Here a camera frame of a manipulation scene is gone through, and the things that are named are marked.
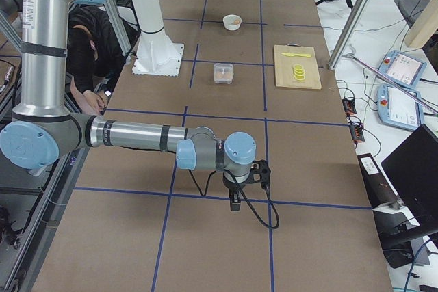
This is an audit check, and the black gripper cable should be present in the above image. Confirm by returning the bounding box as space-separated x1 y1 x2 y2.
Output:
189 165 279 230

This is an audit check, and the blue teach pendant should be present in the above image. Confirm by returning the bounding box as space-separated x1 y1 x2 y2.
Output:
378 50 427 90
377 84 424 131

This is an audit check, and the black monitor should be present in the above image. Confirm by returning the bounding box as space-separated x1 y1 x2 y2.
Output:
381 124 437 220

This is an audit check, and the white ceramic bowl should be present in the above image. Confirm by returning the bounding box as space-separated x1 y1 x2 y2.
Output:
222 14 242 31

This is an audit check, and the orange circuit board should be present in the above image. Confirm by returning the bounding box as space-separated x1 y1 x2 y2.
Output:
342 98 357 116
349 122 365 144

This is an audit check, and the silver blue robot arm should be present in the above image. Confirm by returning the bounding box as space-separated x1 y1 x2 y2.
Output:
1 0 256 211

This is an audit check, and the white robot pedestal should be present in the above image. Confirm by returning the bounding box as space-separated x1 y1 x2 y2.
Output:
132 0 184 77

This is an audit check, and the clear plastic egg box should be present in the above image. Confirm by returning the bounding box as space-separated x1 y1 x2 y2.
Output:
213 63 234 84

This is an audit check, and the dark brown box device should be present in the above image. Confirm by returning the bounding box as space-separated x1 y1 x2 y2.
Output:
357 153 402 210

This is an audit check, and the aluminium frame post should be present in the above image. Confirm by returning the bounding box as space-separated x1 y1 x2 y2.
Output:
328 0 369 70

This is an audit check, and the yellow plastic knife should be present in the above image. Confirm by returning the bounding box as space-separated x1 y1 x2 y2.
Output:
281 52 312 58

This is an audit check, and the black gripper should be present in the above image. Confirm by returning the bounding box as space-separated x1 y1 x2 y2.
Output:
222 174 246 211

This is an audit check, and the person in black hoodie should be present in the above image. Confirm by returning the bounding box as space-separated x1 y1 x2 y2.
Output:
66 5 125 116

